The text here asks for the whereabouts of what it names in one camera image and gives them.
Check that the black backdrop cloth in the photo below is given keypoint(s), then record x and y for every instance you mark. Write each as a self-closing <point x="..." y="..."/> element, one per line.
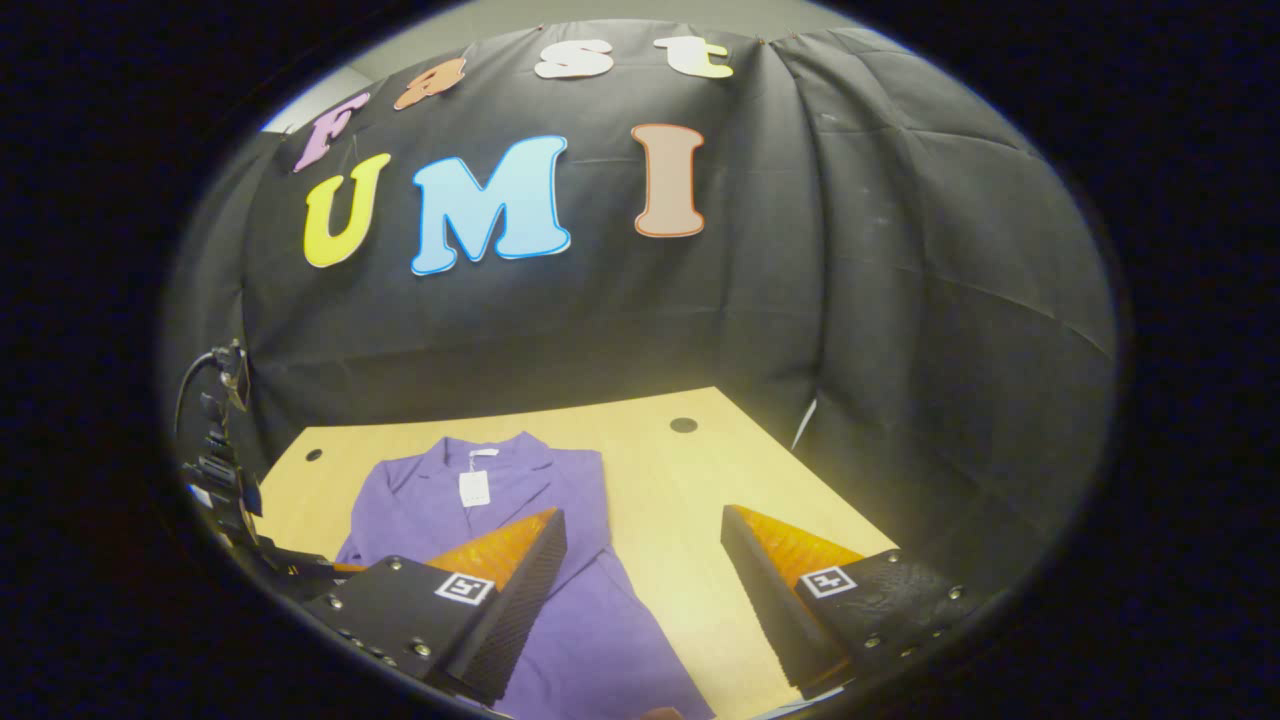
<point x="700" y="300"/>

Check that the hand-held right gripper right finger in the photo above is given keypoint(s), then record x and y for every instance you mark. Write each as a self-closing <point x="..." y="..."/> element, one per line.
<point x="770" y="600"/>

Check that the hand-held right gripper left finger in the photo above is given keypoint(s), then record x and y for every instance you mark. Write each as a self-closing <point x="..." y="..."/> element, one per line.
<point x="515" y="610"/>

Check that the white paper hang tag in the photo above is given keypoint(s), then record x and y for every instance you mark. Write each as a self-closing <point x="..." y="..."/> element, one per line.
<point x="473" y="488"/>

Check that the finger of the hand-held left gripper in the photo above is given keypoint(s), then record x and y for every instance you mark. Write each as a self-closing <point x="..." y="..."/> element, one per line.
<point x="295" y="570"/>

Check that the purple shirt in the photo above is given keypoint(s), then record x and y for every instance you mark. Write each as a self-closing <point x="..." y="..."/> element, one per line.
<point x="590" y="620"/>

